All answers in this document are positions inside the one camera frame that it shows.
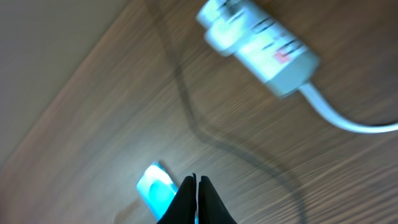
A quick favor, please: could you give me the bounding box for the black USB charging cable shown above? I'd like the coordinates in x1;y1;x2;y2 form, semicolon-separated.
146;0;308;224

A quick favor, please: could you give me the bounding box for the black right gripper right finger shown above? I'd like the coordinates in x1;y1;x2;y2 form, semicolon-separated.
198;176;236;224

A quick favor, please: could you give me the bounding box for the white power strip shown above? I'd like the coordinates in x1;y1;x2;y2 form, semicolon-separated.
197;0;319;97

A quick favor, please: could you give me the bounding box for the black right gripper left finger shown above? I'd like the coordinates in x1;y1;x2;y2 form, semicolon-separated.
157;174;197;224

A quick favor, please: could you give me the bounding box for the smartphone with teal screen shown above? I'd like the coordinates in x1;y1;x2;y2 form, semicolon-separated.
136;161;199;224

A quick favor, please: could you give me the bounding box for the white power strip cord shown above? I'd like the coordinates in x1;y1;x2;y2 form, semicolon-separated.
298;82;398;134

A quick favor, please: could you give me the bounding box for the white USB charger plug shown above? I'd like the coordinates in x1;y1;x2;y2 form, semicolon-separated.
205;19;250;57

